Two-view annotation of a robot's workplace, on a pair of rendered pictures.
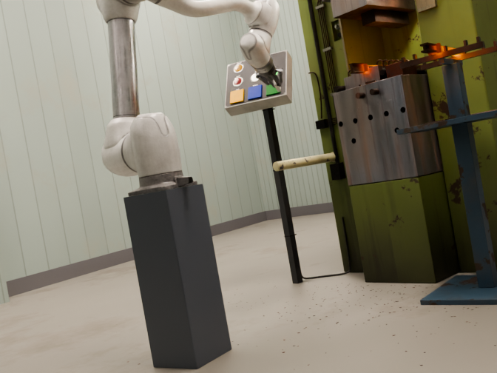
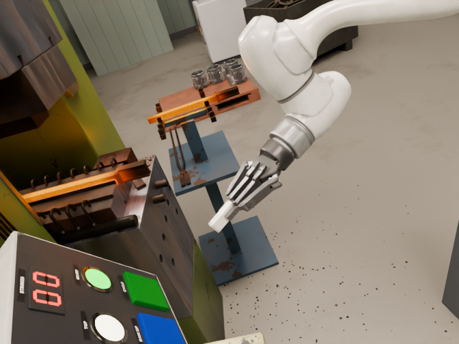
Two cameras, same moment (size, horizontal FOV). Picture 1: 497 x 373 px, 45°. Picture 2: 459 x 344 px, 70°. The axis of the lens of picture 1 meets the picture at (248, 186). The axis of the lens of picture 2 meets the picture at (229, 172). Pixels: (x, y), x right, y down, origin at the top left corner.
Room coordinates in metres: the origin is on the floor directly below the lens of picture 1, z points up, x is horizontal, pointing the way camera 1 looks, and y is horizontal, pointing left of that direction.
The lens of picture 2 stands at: (3.13, 0.22, 1.47)
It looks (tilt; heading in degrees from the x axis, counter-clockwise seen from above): 35 degrees down; 229
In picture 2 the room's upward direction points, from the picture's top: 18 degrees counter-clockwise
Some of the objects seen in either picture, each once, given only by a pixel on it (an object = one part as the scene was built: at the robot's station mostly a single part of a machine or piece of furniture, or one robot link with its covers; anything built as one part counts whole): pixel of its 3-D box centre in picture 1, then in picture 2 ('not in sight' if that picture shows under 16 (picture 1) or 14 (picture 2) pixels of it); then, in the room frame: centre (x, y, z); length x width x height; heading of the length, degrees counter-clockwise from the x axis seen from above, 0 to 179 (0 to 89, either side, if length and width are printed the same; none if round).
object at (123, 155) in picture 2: (401, 70); (117, 164); (2.74, -0.77, 0.95); 0.12 x 0.09 x 0.07; 133
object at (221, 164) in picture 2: (461, 121); (201, 160); (2.34, -0.85, 0.67); 0.40 x 0.30 x 0.02; 52
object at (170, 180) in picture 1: (166, 181); not in sight; (2.12, 0.28, 0.63); 0.22 x 0.18 x 0.06; 56
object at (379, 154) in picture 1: (406, 128); (100, 250); (2.94, -0.80, 0.69); 0.56 x 0.38 x 0.45; 133
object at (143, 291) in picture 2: (274, 88); (144, 293); (3.03, -0.21, 1.01); 0.07 x 0.05 x 0.07; 68
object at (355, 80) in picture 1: (387, 77); (56, 207); (2.98, -0.76, 0.96); 0.42 x 0.20 x 0.09; 133
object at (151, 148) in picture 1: (153, 143); not in sight; (2.14, 0.30, 0.77); 0.18 x 0.16 x 0.22; 40
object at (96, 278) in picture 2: not in sight; (98, 279); (3.07, -0.22, 1.09); 0.05 x 0.03 x 0.04; 43
